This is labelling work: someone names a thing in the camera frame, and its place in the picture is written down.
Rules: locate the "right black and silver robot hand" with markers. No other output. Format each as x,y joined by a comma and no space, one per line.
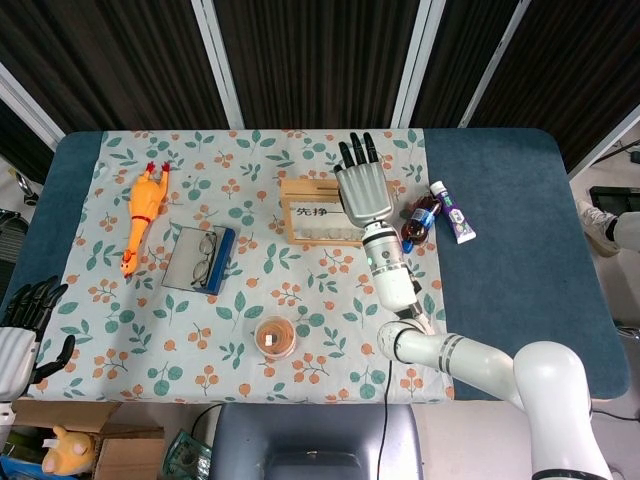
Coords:
362,192

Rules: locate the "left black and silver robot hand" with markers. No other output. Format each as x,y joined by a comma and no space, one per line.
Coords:
17,360

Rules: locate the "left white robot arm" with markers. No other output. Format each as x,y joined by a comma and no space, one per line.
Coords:
4,412

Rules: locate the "pile of silver coins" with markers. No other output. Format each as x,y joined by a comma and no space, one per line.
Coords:
325,233

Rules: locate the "small cola bottle blue label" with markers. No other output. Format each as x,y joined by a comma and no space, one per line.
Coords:
422,220

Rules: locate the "purple and white toothpaste tube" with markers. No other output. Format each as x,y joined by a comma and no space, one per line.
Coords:
457,217

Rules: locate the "yellow plush toy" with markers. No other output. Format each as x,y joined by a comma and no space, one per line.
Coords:
70,447

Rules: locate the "grey office chair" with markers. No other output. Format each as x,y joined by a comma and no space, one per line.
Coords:
10,235

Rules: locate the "floral leaf print tablecloth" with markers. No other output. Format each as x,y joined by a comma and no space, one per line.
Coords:
250,270

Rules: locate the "dark ribbed partition panel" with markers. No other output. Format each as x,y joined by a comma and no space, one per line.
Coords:
460,50
110,60
575,60
20,150
320,60

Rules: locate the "brown cardboard box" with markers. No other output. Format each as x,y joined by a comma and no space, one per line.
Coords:
132,450

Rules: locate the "open blue glasses case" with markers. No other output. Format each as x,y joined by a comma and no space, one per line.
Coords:
225,255

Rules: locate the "black rimmed eyeglasses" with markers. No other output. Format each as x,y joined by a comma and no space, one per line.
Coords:
206,245

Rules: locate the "clear jar of rubber bands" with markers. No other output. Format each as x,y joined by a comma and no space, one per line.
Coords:
275,337

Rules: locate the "green plastic packet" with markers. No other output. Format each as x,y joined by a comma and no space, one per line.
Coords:
187,457

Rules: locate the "yellow rubber chicken toy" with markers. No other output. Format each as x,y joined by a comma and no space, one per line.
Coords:
145,200

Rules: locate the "white sneaker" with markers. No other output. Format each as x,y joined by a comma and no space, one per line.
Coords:
597,227

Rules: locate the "grey robot torso housing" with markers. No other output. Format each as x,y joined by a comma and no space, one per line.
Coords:
320,430

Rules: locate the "black flat floor device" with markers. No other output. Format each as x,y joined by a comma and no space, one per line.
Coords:
612,197

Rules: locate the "person's lower leg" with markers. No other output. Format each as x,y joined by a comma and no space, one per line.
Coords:
627,230

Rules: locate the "wooden framed money box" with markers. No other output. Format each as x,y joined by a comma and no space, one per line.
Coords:
295,189

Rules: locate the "white partition frame post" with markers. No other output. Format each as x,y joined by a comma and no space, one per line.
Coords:
30,107
217,65
492,62
607,142
415,65

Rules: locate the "chrome metal frame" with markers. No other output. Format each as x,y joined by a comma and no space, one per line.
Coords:
25,185

